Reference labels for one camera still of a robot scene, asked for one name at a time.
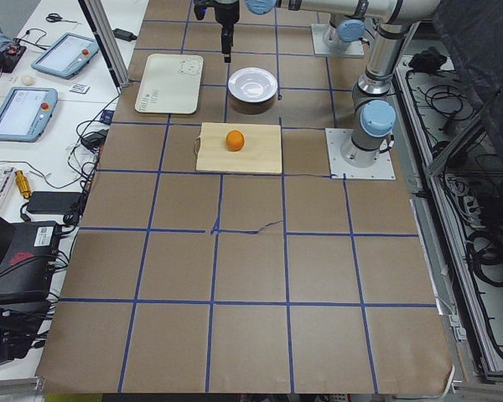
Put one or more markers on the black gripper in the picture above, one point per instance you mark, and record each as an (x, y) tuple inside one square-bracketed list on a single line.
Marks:
[(225, 12)]

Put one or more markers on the orange fruit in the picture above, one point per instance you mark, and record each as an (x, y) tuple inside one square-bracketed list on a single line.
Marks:
[(235, 140)]

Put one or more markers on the cream bear tray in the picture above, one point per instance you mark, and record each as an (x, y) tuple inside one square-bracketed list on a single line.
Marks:
[(170, 84)]

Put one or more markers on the white round plate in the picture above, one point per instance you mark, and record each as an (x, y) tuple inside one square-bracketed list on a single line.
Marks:
[(252, 85)]

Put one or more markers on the black power adapter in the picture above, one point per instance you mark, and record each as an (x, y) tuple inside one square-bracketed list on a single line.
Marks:
[(124, 35)]

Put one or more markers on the bamboo cutting board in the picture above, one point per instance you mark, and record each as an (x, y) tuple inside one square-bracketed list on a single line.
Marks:
[(262, 152)]

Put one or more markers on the small printed card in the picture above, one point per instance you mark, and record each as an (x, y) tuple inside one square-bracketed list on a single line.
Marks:
[(79, 88)]

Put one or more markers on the far teach pendant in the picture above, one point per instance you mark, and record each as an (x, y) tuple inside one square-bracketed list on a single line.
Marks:
[(67, 56)]

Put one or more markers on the teach pendant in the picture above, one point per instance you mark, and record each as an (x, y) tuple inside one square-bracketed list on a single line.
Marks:
[(67, 56), (25, 113)]

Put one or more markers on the black scissors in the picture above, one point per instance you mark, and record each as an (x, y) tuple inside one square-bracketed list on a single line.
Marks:
[(57, 18)]

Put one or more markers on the small white ball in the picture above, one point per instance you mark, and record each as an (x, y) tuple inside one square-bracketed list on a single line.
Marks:
[(28, 80)]

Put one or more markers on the near teach pendant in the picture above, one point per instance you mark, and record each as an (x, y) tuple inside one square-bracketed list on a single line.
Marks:
[(25, 113)]

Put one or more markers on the black power brick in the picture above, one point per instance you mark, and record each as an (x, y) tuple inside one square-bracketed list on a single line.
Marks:
[(44, 202)]

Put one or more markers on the gold metal cylinder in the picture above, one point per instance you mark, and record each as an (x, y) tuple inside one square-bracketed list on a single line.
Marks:
[(23, 184)]

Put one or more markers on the brown paper table cover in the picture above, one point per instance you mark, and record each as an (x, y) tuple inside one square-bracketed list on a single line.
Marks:
[(188, 281)]

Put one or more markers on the black electronics box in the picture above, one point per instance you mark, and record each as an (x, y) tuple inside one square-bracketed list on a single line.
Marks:
[(28, 252)]

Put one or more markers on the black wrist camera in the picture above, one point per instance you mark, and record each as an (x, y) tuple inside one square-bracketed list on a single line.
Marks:
[(200, 7)]

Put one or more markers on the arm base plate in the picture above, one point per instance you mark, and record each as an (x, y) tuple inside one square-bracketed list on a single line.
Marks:
[(355, 50), (346, 161)]

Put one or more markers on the aluminium frame post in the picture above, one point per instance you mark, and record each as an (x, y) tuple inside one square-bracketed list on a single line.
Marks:
[(96, 17)]

